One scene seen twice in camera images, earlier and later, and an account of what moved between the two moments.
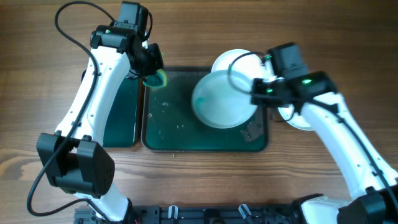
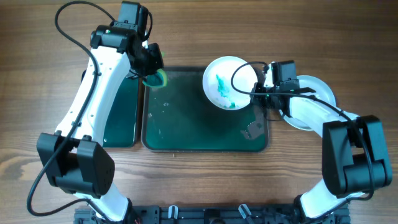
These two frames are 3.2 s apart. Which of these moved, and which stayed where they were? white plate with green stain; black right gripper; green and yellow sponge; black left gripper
Moved: white plate with green stain
Stayed: black right gripper; green and yellow sponge; black left gripper
